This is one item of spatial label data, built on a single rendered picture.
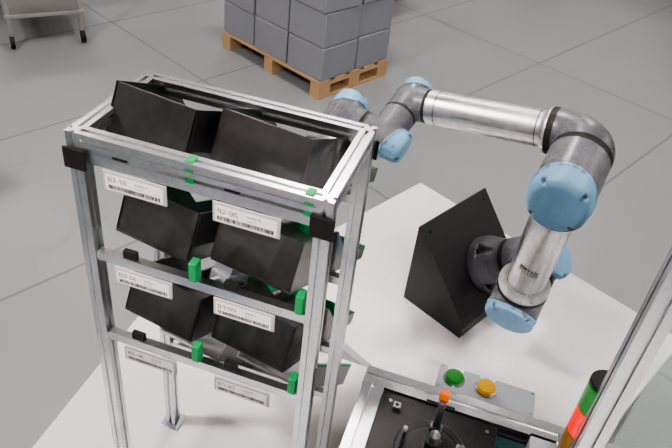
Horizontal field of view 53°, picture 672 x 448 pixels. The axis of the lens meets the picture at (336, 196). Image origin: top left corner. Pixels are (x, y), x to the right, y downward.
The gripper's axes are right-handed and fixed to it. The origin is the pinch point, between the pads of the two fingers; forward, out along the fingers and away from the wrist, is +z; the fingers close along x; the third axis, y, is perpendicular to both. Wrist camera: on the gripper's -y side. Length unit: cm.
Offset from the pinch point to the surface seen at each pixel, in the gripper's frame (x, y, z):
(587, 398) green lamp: -66, -12, 8
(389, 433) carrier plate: -35.5, 28.6, 18.5
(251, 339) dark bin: -20.5, -14.6, 23.7
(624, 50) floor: 18, 344, -413
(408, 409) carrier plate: -35.8, 31.8, 12.0
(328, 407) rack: -27.0, 13.6, 22.4
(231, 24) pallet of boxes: 249, 209, -205
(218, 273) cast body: -0.5, -1.3, 13.9
